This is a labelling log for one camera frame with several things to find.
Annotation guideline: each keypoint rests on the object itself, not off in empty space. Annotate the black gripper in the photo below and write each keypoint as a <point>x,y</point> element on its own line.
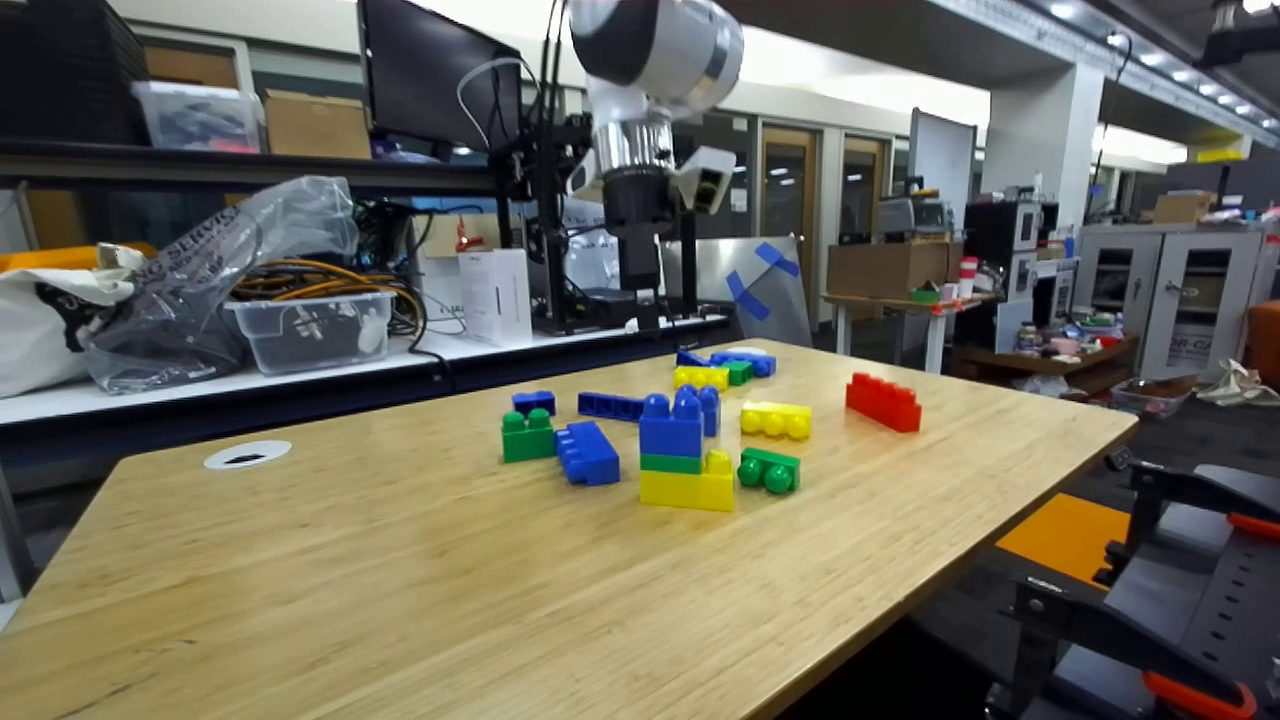
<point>642,200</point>

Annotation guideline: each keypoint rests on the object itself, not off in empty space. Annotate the square blue building block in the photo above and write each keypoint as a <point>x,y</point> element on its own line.
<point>670,434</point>

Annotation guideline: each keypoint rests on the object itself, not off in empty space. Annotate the yellow building block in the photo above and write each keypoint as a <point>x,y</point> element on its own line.
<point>705,489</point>
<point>699,378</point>
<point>778,421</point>

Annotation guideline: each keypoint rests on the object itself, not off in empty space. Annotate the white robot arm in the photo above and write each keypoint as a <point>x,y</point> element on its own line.
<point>667,46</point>

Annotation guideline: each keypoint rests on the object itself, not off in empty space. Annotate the long blue building block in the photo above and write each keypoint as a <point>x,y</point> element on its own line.
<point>689,359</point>
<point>608,407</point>
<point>585,454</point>

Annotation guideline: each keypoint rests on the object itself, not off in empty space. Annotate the large blue building block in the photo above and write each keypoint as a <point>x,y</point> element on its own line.
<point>748,363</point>

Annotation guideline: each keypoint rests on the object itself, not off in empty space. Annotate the small blue building block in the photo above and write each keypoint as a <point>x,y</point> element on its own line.
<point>535,403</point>

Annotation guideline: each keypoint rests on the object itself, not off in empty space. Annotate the small green building block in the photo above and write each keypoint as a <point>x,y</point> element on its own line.
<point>768,475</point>
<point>531,436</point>

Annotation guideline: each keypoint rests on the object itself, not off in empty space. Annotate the red four-stud building block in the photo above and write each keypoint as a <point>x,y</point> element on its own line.
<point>882,403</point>

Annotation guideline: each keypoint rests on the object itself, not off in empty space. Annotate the clear panel blue tape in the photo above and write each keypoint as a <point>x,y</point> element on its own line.
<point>767,284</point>

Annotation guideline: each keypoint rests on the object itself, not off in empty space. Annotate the white cardboard box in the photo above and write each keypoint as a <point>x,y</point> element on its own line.
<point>478,298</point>

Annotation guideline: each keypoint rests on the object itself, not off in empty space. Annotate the large brown cardboard box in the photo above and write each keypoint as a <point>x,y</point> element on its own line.
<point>890,264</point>

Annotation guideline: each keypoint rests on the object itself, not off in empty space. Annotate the black computer monitor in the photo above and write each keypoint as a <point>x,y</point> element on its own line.
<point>432,64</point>

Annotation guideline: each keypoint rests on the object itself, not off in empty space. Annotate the clear plastic bin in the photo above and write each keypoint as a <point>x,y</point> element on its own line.
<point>309,335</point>

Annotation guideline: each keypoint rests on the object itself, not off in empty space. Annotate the clear plastic bag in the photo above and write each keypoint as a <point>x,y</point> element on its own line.
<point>224,260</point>

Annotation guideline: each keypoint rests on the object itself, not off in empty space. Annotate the white side bench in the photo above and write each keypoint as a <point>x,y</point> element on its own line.
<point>202,387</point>

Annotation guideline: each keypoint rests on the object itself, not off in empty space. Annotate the clear storage container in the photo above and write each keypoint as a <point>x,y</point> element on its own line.
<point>197,119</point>

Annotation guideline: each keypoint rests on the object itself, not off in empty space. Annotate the orange floor mat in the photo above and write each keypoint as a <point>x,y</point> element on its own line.
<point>1064,537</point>

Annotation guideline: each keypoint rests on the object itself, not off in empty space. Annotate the white cabinet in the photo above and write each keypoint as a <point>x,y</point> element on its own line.
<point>1174,293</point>

